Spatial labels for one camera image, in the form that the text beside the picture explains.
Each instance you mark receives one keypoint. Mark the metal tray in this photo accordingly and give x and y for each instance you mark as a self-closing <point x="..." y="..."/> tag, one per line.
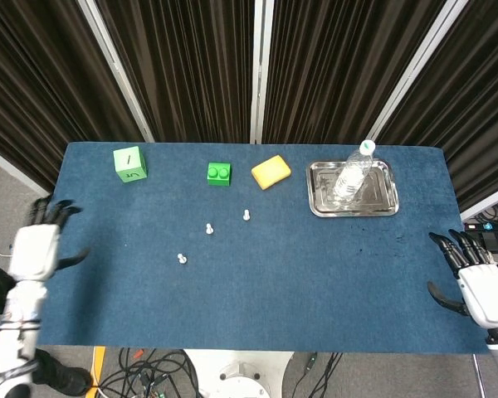
<point x="377" y="199"/>

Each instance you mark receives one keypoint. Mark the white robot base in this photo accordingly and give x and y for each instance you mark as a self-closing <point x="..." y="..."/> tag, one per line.
<point x="236" y="375"/>

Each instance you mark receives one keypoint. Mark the blue table cloth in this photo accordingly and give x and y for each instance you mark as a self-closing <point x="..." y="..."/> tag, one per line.
<point x="294" y="290"/>

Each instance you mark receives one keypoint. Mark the metal socket head screw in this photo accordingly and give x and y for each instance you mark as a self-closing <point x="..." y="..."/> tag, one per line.
<point x="209" y="229"/>
<point x="182" y="259"/>

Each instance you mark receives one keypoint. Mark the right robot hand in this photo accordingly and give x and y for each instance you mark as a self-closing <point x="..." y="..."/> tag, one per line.
<point x="485" y="292"/>

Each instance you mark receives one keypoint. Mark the small white screw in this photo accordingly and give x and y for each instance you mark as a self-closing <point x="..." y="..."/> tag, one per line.
<point x="246" y="215"/>

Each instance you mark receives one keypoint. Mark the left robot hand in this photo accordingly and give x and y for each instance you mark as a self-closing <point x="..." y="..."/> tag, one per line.
<point x="35" y="253"/>

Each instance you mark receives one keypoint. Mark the green two-stud building brick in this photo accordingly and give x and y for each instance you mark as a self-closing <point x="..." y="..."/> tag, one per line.
<point x="219" y="174"/>

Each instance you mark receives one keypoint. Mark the clear plastic water bottle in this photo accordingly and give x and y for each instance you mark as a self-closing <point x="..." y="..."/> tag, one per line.
<point x="352" y="178"/>

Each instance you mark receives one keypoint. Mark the yellow sponge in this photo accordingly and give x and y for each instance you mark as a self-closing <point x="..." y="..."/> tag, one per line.
<point x="271" y="172"/>

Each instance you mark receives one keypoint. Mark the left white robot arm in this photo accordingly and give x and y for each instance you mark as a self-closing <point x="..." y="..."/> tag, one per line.
<point x="16" y="344"/>

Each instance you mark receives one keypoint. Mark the black shoe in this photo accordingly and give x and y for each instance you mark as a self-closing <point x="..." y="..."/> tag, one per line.
<point x="64" y="375"/>

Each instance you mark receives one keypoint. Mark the white partition base rail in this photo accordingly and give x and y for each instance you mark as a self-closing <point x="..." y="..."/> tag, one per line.
<point x="16" y="170"/>
<point x="487" y="206"/>

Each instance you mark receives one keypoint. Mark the green numbered cube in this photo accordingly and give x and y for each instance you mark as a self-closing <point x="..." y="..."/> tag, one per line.
<point x="128" y="163"/>

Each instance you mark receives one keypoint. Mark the dark brown pleated curtain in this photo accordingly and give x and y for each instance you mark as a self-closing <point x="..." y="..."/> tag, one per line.
<point x="182" y="62"/>
<point x="336" y="62"/>
<point x="37" y="83"/>
<point x="473" y="103"/>

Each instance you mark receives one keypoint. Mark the white partition post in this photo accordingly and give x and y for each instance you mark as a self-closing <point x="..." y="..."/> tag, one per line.
<point x="415" y="70"/>
<point x="116" y="70"/>
<point x="260" y="70"/>

